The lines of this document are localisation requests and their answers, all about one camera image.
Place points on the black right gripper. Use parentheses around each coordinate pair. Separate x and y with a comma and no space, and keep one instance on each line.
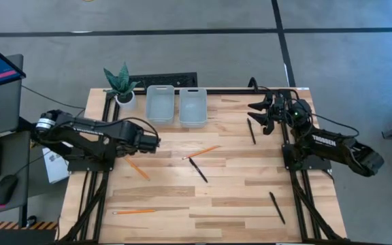
(279,109)

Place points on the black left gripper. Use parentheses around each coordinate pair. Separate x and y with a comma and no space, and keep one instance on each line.
(148,143)

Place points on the black pen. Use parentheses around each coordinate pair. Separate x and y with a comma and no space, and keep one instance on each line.
(198,169)
(251,131)
(277,208)

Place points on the orange pencil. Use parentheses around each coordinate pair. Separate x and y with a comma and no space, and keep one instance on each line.
(141,173)
(134,211)
(201,152)

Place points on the grey plastic bin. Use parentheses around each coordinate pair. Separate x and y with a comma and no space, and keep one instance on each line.
(160,109)
(193,110)

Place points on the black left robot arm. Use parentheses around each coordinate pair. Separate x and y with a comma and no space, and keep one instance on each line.
(90,131)

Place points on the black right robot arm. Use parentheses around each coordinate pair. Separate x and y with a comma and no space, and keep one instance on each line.
(325,141)

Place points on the potted snake plant white pot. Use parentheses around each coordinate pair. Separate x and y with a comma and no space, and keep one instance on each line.
(125,102)

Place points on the black perforated panel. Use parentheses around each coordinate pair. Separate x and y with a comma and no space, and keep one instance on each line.
(168,80)

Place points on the white box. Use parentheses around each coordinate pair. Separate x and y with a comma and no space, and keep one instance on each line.
(57,170)

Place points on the grey desk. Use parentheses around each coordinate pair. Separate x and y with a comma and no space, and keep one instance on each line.
(15,160)

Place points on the black desk caster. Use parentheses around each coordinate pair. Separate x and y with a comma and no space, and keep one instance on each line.
(31,221)

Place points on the grey-framed light blue monitor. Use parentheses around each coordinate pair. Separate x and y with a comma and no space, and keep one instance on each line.
(10,102)

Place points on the black computer mouse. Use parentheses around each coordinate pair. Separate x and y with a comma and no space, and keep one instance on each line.
(4,190)

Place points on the hazard-striped strip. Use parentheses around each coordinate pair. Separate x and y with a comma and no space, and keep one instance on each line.
(12,225)

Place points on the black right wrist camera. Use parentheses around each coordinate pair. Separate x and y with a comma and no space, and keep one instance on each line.
(269,129)

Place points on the black aluminium table frame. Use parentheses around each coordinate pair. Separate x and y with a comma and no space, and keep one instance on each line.
(223,92)

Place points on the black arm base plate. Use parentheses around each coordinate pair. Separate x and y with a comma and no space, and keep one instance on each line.
(90,167)
(315,166)

